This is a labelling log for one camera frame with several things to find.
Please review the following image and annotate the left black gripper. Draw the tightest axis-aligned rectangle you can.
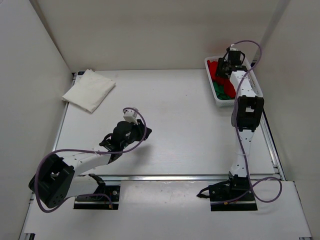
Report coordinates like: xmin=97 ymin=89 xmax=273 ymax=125
xmin=121 ymin=119 xmax=152 ymax=149

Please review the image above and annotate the green t shirt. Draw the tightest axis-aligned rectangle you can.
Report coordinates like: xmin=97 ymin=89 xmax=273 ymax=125
xmin=213 ymin=82 xmax=234 ymax=101

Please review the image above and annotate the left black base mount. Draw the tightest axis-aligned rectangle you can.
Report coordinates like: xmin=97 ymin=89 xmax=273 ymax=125
xmin=73 ymin=173 xmax=121 ymax=211

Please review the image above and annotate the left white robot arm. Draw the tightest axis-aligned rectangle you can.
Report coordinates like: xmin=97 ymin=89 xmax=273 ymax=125
xmin=28 ymin=119 xmax=152 ymax=213

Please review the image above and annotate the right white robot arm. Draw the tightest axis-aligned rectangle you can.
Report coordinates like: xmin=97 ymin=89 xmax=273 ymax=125
xmin=214 ymin=47 xmax=265 ymax=178

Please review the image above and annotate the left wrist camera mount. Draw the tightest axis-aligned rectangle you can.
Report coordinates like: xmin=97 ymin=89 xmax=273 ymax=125
xmin=123 ymin=108 xmax=138 ymax=125

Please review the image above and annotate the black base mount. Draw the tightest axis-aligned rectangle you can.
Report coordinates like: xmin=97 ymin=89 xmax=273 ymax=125
xmin=73 ymin=173 xmax=121 ymax=211
xmin=196 ymin=175 xmax=258 ymax=212

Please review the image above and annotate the red t shirt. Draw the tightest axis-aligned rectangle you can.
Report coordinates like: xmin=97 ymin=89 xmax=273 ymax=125
xmin=206 ymin=60 xmax=236 ymax=98

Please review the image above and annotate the white plastic basket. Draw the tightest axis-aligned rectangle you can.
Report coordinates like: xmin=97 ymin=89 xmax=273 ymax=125
xmin=204 ymin=56 xmax=263 ymax=107

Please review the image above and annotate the white t shirt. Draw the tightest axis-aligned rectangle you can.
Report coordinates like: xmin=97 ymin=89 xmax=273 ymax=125
xmin=62 ymin=69 xmax=116 ymax=114

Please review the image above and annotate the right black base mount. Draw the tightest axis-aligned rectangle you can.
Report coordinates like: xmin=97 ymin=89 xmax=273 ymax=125
xmin=196 ymin=175 xmax=258 ymax=212

